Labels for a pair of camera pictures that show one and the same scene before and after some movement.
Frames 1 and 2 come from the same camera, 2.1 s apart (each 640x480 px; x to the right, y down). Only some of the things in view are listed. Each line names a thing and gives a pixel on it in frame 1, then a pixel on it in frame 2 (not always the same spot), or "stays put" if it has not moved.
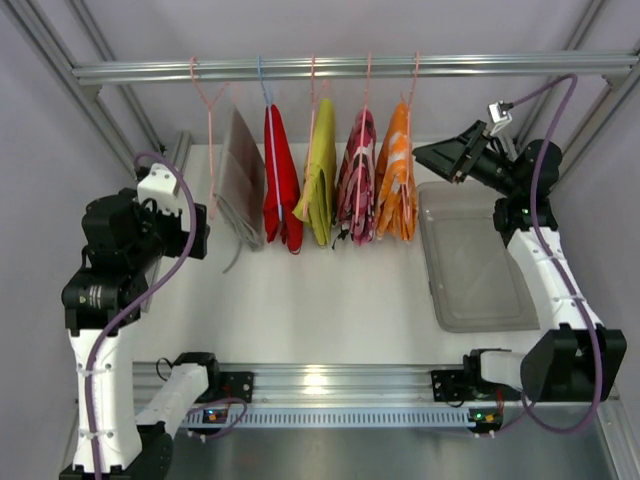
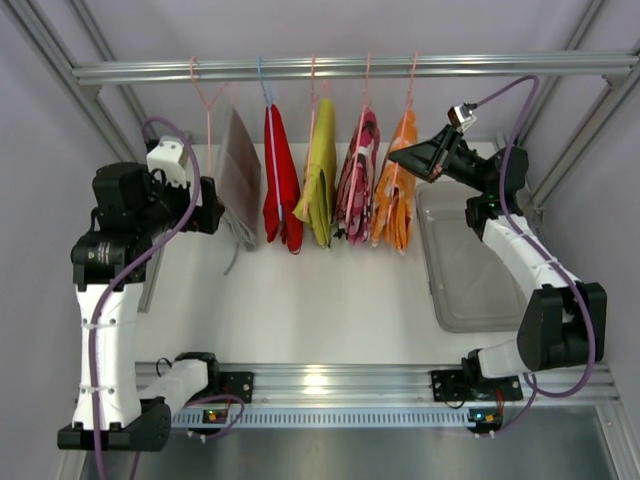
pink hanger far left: (209, 105) stays put
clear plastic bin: (477, 283) stays put
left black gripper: (198, 230) → (208, 206)
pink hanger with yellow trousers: (316, 90) stays put
